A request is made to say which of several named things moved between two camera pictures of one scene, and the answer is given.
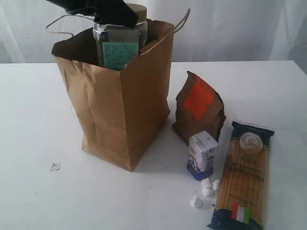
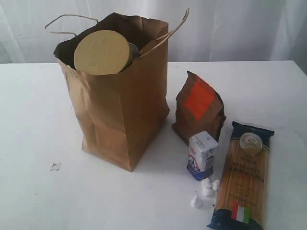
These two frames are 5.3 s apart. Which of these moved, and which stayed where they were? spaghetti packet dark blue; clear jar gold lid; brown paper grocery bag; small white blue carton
Moved: clear jar gold lid
Stayed: spaghetti packet dark blue; brown paper grocery bag; small white blue carton
